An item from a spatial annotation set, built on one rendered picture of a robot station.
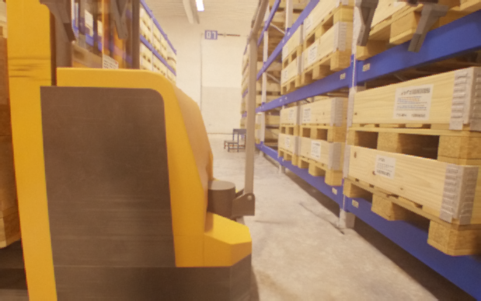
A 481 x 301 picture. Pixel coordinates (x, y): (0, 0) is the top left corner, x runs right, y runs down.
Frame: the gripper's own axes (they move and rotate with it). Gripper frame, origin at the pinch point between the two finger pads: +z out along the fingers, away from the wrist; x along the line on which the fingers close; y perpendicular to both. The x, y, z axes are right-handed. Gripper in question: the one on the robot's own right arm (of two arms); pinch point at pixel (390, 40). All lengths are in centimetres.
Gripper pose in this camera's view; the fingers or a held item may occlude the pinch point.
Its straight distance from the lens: 69.6
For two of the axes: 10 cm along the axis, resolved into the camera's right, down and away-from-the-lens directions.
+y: -0.2, 5.1, -8.6
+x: 10.0, 0.7, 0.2
